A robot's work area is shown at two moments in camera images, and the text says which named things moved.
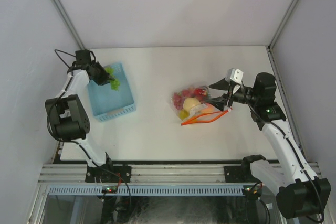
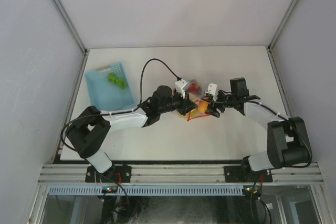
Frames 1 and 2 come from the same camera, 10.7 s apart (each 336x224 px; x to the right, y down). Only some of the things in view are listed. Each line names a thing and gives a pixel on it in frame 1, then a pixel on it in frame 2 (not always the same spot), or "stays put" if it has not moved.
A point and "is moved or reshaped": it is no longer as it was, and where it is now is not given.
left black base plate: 108,173 stays put
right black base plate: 241,173 stays put
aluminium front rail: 147,173 stays put
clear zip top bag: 189,103 is moved or reshaped
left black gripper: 105,78 -> 186,105
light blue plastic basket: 108,104 stays put
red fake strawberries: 199,92 -> 193,87
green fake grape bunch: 115,84 is moved or reshaped
